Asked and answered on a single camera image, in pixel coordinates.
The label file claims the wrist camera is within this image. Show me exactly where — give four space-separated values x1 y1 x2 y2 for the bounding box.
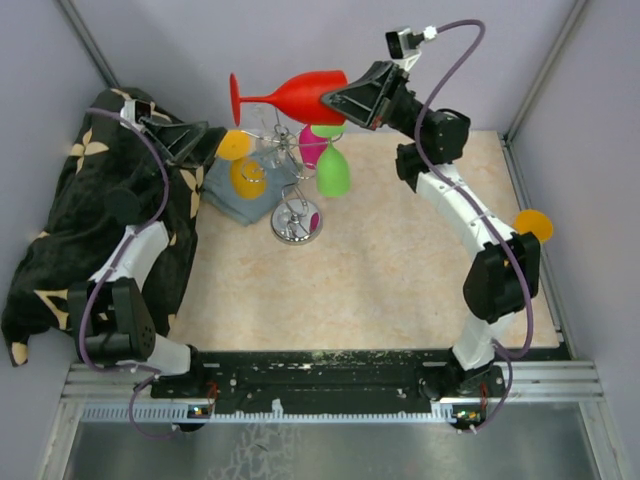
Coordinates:
120 99 151 132
385 27 425 72

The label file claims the pink plastic wine glass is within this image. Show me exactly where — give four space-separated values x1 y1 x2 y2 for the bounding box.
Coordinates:
298 125 327 170

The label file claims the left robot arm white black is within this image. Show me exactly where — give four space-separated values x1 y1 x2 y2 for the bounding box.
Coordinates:
68 107 208 397

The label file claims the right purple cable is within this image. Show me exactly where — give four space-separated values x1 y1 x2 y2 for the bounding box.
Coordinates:
414 18 534 434

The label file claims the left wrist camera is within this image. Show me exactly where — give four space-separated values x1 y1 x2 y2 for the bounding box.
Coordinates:
120 99 151 132

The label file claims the grey folded cloth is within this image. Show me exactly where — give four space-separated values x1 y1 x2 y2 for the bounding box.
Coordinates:
202 152 298 226

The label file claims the orange wine glass front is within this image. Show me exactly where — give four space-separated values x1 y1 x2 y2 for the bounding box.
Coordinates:
513 209 554 244

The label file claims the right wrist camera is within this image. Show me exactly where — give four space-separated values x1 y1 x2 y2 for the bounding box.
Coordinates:
385 27 425 72

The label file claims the white slotted cable duct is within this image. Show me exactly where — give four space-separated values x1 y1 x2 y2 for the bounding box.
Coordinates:
79 402 459 424

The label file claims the chrome wine glass rack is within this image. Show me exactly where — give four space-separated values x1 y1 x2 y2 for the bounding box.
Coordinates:
241 122 323 245

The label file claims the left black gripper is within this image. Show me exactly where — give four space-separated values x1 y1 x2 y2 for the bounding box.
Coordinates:
132 116 227 199

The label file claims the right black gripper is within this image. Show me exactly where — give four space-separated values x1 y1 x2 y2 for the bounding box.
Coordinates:
317 62 431 142

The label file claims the orange wine glass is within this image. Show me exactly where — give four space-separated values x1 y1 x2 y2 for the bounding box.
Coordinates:
513 209 554 244
216 130 267 200

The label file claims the green plastic wine glass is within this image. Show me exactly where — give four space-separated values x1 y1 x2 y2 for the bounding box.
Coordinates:
311 124 351 198

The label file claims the black floral blanket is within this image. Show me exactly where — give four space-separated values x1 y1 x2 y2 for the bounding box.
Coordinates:
1 88 227 367

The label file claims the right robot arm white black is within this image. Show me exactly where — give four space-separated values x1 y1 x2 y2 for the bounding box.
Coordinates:
320 61 541 398

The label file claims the red plastic wine glass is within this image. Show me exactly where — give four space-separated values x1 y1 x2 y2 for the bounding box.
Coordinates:
229 70 348 126

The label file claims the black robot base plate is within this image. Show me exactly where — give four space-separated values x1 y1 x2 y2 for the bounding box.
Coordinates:
151 350 506 415

